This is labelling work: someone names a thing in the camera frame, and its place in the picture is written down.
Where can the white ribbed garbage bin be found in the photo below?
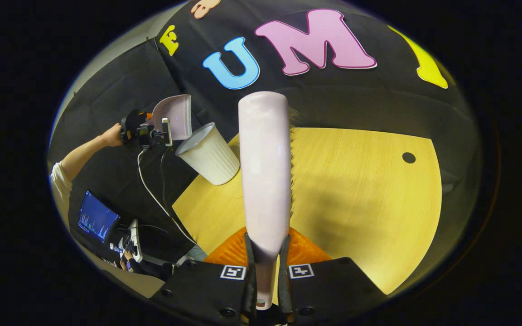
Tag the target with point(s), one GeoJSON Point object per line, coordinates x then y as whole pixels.
{"type": "Point", "coordinates": [211, 156]}

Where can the small lilac broom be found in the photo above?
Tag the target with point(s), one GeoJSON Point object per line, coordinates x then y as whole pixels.
{"type": "Point", "coordinates": [265, 172]}

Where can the wooden desktop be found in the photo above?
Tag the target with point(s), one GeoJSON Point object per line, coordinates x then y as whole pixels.
{"type": "Point", "coordinates": [360, 203]}

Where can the lilac dustpan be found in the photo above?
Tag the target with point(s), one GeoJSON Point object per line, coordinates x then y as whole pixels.
{"type": "Point", "coordinates": [175, 115]}

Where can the person's white shirt sleeve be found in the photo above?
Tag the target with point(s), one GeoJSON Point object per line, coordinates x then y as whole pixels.
{"type": "Point", "coordinates": [59, 185]}

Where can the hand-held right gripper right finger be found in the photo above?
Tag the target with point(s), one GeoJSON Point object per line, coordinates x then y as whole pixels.
{"type": "Point", "coordinates": [329, 290]}

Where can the monitor with blue screen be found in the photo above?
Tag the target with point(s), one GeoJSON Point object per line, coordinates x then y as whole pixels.
{"type": "Point", "coordinates": [98, 219]}

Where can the black backdrop cloth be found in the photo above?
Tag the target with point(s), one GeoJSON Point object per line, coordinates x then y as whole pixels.
{"type": "Point", "coordinates": [333, 99]}

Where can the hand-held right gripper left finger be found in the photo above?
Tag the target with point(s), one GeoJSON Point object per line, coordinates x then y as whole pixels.
{"type": "Point", "coordinates": [206, 290]}

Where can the beige side table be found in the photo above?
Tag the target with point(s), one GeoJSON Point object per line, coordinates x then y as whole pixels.
{"type": "Point", "coordinates": [134, 283]}

